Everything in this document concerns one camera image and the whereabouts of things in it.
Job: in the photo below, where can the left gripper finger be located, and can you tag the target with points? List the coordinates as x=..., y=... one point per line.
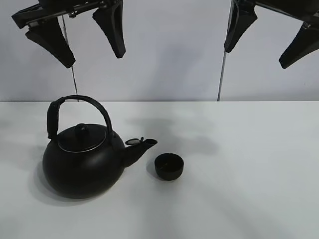
x=109, y=19
x=48, y=35

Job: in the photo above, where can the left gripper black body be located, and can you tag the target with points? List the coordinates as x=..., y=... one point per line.
x=46, y=9

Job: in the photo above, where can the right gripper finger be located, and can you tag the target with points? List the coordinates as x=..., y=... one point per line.
x=305, y=42
x=242, y=16

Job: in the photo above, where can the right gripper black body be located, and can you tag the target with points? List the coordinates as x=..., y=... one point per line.
x=305, y=10

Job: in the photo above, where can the black round teapot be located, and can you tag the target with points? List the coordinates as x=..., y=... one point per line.
x=87, y=159

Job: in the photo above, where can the small black teacup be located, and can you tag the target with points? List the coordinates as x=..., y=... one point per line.
x=169, y=166

